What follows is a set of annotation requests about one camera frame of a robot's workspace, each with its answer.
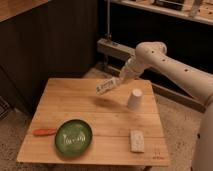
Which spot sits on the beige rectangular sponge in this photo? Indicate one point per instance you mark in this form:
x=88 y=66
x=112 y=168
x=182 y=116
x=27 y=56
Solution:
x=137 y=141

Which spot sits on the wooden shelf with items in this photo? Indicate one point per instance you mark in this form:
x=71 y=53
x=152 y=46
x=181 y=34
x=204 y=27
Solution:
x=200 y=11

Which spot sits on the vertical metal pole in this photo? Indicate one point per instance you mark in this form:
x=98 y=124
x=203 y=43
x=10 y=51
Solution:
x=108 y=20

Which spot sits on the green round plate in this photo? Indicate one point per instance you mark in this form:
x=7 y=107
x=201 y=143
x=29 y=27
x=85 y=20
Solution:
x=73 y=138

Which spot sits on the clear labelled plastic bottle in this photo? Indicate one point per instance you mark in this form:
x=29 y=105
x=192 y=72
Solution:
x=107 y=85

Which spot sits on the white paper cup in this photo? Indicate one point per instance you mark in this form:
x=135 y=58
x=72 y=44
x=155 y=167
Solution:
x=134 y=100

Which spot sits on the wooden table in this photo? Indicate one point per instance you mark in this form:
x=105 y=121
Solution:
x=109 y=117

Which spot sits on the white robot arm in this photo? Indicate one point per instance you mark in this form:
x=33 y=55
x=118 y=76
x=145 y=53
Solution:
x=203 y=154

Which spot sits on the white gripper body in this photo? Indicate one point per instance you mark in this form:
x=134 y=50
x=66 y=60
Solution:
x=132 y=69

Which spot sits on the grey metal rail beam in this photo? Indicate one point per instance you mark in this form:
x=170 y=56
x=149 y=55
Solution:
x=116 y=50

